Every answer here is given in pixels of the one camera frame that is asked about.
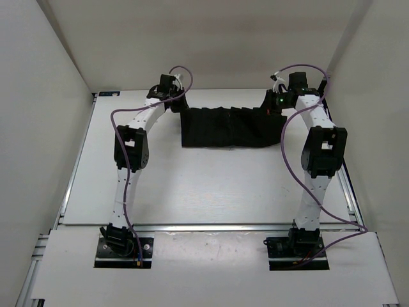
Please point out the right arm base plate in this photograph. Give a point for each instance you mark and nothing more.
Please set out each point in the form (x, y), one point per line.
(300, 250)

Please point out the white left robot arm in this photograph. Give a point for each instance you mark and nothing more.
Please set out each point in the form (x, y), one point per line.
(131, 155)

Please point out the left blue label sticker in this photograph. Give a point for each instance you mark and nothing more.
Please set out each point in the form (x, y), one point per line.
(109, 93)

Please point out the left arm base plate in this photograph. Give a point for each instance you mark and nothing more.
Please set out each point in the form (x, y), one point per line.
(109, 256)

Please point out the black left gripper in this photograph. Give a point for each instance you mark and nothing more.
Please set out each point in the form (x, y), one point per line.
(182, 107)

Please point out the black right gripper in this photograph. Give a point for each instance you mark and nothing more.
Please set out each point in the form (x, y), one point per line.
(269, 100)

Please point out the left aluminium frame rail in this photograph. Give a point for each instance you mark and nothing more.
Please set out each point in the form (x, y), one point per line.
(24, 299)

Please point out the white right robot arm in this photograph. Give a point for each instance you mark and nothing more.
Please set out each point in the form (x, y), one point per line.
(321, 158)

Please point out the front aluminium rail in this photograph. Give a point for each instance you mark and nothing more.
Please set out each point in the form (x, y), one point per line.
(263, 227)

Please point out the black pleated skirt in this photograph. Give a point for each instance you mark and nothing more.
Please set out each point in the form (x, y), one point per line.
(230, 127)

